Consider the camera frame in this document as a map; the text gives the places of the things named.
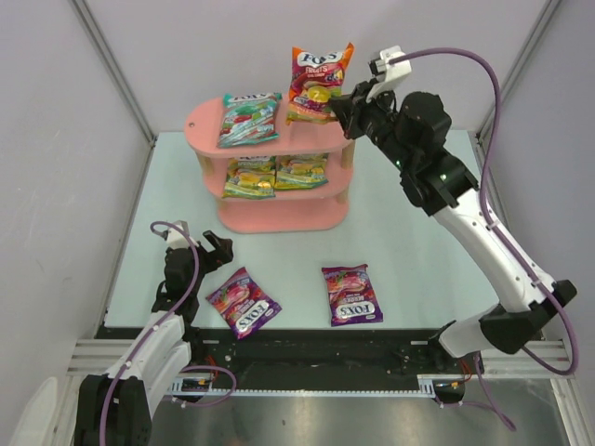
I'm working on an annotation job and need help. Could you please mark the orange Fox's candy bag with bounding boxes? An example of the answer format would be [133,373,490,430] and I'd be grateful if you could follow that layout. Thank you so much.
[285,43,354,125]

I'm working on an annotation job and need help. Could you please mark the yellow-green Fox's candy bag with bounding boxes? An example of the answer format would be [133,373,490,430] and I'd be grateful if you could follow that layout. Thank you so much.
[275,153,328,190]

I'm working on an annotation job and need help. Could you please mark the green Fox's candy bag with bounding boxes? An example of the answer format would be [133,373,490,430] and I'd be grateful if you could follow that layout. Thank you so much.
[222,156,276,200]

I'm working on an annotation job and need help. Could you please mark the teal Fox's candy bag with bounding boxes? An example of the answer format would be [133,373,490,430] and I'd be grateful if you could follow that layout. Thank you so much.
[218,92,283,149]

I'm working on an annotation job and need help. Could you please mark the purple fox's bag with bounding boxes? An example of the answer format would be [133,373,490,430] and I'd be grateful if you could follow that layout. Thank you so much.
[322,264,384,327]
[206,268,282,340]

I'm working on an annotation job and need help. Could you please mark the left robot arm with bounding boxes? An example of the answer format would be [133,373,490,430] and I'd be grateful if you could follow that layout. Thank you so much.
[73,221,233,445]

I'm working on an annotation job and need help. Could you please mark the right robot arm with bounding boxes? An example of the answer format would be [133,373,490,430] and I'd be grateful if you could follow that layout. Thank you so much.
[330,82,577,358]

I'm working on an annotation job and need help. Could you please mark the pink three-tier wooden shelf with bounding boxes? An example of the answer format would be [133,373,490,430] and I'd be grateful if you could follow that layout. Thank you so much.
[184,98,355,233]

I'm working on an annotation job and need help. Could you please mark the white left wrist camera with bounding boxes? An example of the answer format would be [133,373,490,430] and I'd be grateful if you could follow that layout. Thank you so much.
[165,220,190,250]

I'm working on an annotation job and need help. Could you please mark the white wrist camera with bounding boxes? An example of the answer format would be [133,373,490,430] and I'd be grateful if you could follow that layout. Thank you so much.
[366,46,412,102]
[165,220,190,250]

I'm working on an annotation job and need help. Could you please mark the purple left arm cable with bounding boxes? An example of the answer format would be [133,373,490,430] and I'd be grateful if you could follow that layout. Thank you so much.
[99,222,201,446]

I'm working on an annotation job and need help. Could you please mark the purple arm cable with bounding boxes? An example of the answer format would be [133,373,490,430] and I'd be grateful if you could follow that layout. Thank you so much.
[390,46,577,375]
[99,222,201,446]

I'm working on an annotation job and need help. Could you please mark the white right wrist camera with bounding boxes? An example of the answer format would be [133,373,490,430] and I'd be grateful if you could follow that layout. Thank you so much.
[366,46,412,102]

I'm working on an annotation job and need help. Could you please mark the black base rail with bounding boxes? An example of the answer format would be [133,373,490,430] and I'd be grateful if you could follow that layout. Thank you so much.
[190,328,474,402]

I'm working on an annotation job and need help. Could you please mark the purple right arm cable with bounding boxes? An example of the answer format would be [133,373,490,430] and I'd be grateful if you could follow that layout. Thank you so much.
[390,46,577,375]

